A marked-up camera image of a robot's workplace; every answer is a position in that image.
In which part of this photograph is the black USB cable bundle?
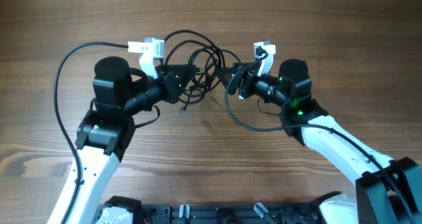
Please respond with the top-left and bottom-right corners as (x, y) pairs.
(163, 29), (243, 115)

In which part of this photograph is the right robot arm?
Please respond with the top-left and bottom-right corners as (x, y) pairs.
(216, 59), (421, 223)

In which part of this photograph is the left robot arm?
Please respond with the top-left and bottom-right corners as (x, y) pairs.
(48, 57), (199, 223)

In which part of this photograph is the right camera black cable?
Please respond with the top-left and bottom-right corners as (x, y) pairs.
(224, 45), (418, 224)

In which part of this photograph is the camera black cable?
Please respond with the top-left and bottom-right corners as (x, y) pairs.
(224, 45), (418, 224)
(53, 42), (129, 224)

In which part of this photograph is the left camera black cable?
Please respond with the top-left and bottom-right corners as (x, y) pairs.
(53, 42), (129, 224)

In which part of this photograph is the black base frame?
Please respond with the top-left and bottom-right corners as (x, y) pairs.
(92, 192), (359, 224)

